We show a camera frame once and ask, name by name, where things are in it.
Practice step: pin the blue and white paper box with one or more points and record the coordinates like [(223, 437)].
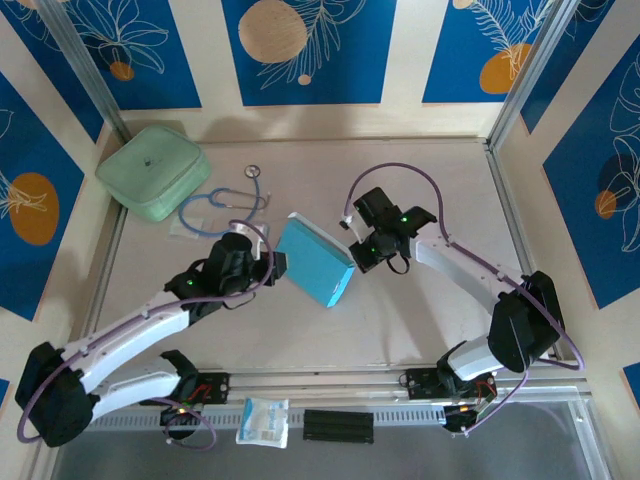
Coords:
[(315, 260)]

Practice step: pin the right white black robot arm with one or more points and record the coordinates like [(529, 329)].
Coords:
[(450, 260)]

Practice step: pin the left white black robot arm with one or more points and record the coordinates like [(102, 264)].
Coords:
[(140, 325)]

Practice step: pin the blue stethoscope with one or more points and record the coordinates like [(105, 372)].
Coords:
[(252, 171)]

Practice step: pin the mint green zipper pouch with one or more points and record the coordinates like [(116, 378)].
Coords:
[(150, 170)]

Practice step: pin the white gauze packet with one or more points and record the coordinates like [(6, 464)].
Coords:
[(262, 422)]

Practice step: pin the black ribbed block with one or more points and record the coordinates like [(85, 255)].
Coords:
[(338, 426)]

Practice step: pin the left black controller board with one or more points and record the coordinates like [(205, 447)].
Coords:
[(179, 424)]

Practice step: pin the black controller board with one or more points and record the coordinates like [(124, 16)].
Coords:
[(179, 424), (457, 422)]

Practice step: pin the right black controller board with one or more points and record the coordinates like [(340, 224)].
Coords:
[(457, 422)]

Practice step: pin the aluminium table side rail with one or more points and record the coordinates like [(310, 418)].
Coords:
[(111, 250), (505, 200)]

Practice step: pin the long aluminium mounting rail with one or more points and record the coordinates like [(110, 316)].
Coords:
[(320, 387)]

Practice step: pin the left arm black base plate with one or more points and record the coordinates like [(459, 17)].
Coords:
[(215, 387)]

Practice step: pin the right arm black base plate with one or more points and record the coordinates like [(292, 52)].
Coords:
[(420, 382)]

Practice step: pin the aluminium frame post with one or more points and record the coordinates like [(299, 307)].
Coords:
[(80, 65), (535, 65)]

